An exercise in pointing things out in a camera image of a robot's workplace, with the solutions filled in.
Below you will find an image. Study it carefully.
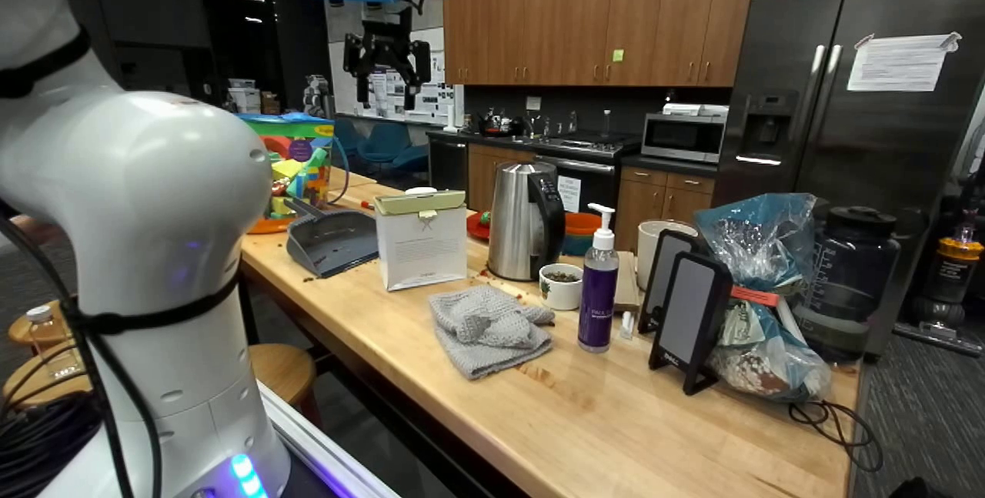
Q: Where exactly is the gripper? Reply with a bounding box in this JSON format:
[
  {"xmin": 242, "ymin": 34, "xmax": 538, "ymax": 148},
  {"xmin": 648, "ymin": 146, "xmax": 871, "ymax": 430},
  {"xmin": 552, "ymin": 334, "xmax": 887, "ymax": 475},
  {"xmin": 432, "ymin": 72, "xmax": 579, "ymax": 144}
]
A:
[{"xmin": 342, "ymin": 4, "xmax": 432, "ymax": 112}]

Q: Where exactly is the colourful toy block box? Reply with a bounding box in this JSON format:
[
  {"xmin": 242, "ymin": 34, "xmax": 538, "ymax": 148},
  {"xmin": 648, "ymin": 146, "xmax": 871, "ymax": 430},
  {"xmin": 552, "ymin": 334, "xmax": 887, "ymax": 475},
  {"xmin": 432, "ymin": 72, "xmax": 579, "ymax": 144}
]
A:
[{"xmin": 237, "ymin": 112, "xmax": 337, "ymax": 232}]

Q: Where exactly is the olive green box lid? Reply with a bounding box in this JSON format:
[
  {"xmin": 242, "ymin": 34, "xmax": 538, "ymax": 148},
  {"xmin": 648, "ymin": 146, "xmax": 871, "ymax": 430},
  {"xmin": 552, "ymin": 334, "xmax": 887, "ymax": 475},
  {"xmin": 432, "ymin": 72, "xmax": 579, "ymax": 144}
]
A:
[{"xmin": 374, "ymin": 187, "xmax": 468, "ymax": 217}]

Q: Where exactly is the white cardboard box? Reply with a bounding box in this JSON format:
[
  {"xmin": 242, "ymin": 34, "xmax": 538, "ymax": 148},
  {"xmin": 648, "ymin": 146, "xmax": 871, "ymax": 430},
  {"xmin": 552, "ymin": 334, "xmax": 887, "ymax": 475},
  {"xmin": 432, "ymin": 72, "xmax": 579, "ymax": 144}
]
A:
[{"xmin": 376, "ymin": 206, "xmax": 469, "ymax": 292}]

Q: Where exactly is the noticeboard with papers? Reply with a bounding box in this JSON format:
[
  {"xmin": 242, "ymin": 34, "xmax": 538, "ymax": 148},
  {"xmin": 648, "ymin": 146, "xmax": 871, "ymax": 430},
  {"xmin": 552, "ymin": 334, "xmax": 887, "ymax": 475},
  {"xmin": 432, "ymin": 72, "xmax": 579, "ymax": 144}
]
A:
[{"xmin": 326, "ymin": 19, "xmax": 466, "ymax": 127}]

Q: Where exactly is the row of blue chairs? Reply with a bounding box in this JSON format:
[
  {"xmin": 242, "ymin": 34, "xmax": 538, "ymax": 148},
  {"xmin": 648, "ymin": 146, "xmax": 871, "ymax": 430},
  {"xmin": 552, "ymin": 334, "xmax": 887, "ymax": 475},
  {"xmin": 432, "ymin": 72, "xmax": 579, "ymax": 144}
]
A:
[{"xmin": 333, "ymin": 118, "xmax": 430, "ymax": 177}]

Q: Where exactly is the black dishwasher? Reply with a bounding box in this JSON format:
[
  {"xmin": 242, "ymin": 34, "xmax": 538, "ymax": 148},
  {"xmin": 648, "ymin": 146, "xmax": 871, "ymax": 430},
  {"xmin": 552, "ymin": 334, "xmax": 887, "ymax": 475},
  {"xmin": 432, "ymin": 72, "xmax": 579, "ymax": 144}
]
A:
[{"xmin": 426, "ymin": 135, "xmax": 470, "ymax": 192}]

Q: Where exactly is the wooden base cabinet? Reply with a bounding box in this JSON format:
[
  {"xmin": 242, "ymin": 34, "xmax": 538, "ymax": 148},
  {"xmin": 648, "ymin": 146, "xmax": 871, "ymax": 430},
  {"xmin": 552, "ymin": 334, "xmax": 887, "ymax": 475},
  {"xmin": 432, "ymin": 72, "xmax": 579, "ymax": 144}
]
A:
[
  {"xmin": 466, "ymin": 143, "xmax": 537, "ymax": 212},
  {"xmin": 615, "ymin": 165, "xmax": 717, "ymax": 254}
]

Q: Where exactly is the stack of boxes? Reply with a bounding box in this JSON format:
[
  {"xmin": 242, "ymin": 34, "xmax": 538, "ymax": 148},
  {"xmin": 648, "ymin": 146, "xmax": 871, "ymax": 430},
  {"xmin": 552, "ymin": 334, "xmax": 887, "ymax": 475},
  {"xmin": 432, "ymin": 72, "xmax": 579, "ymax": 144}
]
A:
[{"xmin": 226, "ymin": 78, "xmax": 282, "ymax": 115}]

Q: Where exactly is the grey dustpan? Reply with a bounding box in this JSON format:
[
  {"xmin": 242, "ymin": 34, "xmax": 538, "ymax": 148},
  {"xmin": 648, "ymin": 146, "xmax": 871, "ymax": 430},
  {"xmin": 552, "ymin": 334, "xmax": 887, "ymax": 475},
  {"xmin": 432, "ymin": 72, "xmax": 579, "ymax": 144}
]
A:
[{"xmin": 285, "ymin": 197, "xmax": 380, "ymax": 279}]

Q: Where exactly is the stainless steel electric kettle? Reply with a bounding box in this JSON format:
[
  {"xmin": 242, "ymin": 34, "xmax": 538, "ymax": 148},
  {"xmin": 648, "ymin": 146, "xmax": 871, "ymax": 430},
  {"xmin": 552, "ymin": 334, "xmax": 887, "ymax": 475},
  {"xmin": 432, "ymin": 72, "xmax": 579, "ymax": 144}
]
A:
[{"xmin": 487, "ymin": 161, "xmax": 567, "ymax": 282}]

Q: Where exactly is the black stove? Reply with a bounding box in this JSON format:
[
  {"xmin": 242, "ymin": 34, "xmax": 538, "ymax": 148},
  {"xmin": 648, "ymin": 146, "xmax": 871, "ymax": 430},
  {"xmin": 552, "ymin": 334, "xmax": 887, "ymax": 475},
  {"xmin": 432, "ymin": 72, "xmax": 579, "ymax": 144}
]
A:
[{"xmin": 534, "ymin": 131, "xmax": 642, "ymax": 216}]

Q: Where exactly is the stack of orange teal bowls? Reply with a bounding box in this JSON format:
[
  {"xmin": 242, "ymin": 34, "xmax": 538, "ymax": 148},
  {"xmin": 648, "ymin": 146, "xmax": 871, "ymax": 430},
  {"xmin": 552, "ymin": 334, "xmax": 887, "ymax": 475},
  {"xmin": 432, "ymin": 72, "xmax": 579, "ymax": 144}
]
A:
[{"xmin": 563, "ymin": 212, "xmax": 603, "ymax": 257}]

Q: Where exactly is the small white bowl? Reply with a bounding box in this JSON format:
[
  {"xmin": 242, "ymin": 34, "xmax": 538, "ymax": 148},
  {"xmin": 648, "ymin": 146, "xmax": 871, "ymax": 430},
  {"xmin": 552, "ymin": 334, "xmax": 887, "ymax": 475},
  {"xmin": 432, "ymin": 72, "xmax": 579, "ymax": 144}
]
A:
[{"xmin": 539, "ymin": 263, "xmax": 584, "ymax": 312}]

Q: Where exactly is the grey knitted cloth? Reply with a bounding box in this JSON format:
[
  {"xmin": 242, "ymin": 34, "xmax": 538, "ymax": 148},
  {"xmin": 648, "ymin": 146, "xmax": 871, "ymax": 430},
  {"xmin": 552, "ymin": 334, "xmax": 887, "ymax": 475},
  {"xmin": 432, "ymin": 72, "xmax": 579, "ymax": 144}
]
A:
[{"xmin": 428, "ymin": 284, "xmax": 556, "ymax": 381}]

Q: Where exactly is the silver microwave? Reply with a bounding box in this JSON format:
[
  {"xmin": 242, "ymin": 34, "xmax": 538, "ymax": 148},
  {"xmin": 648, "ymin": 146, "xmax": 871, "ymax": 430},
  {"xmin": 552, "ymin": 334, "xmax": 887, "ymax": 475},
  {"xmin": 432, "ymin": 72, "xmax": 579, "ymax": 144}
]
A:
[{"xmin": 640, "ymin": 111, "xmax": 729, "ymax": 165}]

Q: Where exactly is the purple pump bottle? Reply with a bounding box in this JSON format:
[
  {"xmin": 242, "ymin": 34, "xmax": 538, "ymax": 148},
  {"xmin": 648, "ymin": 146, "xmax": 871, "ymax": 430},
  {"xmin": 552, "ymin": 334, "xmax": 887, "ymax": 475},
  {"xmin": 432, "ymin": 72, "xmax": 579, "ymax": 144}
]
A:
[{"xmin": 577, "ymin": 203, "xmax": 621, "ymax": 354}]

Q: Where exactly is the white mug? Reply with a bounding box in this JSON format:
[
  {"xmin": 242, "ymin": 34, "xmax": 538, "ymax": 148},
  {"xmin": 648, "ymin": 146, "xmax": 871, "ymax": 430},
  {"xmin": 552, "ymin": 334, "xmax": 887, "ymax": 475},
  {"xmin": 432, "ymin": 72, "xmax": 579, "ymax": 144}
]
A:
[{"xmin": 636, "ymin": 219, "xmax": 698, "ymax": 292}]

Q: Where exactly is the wooden board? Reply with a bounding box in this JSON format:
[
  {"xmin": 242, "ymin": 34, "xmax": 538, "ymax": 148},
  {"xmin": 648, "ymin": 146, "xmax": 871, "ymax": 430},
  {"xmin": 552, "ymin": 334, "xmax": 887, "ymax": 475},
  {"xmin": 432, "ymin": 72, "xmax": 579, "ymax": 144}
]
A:
[{"xmin": 613, "ymin": 251, "xmax": 642, "ymax": 313}]

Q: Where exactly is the round wooden stool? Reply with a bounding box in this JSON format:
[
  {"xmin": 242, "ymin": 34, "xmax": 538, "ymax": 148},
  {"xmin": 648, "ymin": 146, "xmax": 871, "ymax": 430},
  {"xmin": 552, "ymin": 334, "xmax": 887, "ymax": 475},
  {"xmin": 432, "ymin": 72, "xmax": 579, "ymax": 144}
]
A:
[
  {"xmin": 0, "ymin": 298, "xmax": 95, "ymax": 411},
  {"xmin": 248, "ymin": 343, "xmax": 324, "ymax": 429}
]

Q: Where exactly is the black desktop speaker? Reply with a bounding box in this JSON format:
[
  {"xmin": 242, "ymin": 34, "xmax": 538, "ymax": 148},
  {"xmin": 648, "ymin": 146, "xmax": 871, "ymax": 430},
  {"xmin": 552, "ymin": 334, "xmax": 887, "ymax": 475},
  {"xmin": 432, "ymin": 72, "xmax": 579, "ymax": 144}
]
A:
[
  {"xmin": 648, "ymin": 251, "xmax": 734, "ymax": 396},
  {"xmin": 638, "ymin": 229, "xmax": 703, "ymax": 334}
]

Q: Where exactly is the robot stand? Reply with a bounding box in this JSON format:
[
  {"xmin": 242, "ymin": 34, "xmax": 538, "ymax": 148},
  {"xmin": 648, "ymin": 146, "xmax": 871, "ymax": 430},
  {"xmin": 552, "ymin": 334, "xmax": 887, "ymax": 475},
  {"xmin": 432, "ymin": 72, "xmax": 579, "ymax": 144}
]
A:
[{"xmin": 258, "ymin": 381, "xmax": 402, "ymax": 498}]

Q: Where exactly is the blue plastic bag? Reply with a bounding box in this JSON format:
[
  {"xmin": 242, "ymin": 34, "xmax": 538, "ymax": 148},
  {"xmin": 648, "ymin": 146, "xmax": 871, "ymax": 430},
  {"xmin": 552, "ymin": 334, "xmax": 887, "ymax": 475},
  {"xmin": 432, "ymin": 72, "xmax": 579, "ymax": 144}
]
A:
[{"xmin": 694, "ymin": 192, "xmax": 833, "ymax": 404}]

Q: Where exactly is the clear plastic water bottle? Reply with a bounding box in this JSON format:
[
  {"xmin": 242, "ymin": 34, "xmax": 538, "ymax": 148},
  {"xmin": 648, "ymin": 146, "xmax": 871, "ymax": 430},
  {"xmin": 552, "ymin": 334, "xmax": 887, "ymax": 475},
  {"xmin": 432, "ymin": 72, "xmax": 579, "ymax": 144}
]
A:
[{"xmin": 25, "ymin": 305, "xmax": 79, "ymax": 380}]

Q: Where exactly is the stainless steel refrigerator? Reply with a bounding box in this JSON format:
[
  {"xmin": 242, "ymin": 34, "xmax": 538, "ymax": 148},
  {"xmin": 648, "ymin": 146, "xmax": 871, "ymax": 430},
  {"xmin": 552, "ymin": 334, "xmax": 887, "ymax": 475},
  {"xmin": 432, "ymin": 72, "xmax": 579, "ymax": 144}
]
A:
[{"xmin": 711, "ymin": 0, "xmax": 985, "ymax": 362}]

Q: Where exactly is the dark water jug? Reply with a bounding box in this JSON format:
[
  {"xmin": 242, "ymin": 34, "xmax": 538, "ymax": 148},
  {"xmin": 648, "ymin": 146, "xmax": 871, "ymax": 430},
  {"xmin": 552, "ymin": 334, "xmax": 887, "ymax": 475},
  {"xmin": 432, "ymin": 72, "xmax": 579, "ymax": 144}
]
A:
[{"xmin": 791, "ymin": 206, "xmax": 902, "ymax": 365}]

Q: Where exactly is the white paper sheet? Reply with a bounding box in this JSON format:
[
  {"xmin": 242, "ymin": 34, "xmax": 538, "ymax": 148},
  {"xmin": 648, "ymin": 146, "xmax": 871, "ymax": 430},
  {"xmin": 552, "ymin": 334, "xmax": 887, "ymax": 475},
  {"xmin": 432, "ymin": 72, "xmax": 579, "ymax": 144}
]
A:
[{"xmin": 846, "ymin": 32, "xmax": 963, "ymax": 93}]

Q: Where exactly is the upright vacuum cleaner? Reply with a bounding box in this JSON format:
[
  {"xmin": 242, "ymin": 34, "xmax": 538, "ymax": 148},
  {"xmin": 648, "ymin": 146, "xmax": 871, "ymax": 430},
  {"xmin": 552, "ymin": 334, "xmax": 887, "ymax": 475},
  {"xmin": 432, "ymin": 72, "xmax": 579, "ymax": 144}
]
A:
[{"xmin": 894, "ymin": 173, "xmax": 985, "ymax": 346}]

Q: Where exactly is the row of wooden wall cabinets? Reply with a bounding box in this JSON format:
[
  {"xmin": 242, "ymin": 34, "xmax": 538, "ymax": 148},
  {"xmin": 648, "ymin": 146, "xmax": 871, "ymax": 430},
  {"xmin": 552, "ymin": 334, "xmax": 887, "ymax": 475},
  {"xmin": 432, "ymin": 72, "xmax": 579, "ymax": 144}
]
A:
[{"xmin": 443, "ymin": 0, "xmax": 985, "ymax": 89}]

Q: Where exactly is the coil of black cable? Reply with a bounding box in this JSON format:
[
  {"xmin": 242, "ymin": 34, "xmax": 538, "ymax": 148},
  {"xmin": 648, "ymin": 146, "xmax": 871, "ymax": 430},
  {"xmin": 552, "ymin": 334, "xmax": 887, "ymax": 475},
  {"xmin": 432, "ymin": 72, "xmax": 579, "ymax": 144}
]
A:
[{"xmin": 0, "ymin": 392, "xmax": 106, "ymax": 498}]

